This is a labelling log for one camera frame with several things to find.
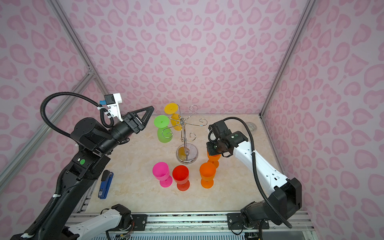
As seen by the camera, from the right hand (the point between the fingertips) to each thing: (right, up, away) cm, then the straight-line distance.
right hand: (210, 148), depth 78 cm
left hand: (-23, +18, -27) cm, 40 cm away
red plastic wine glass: (-16, -14, +1) cm, 21 cm away
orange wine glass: (-2, -12, -1) cm, 12 cm away
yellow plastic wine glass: (-20, +21, 0) cm, 29 cm away
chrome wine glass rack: (-14, -6, +18) cm, 24 cm away
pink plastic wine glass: (-26, -12, +1) cm, 29 cm away
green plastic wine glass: (-22, +8, -10) cm, 25 cm away
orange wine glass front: (+3, -7, +6) cm, 9 cm away
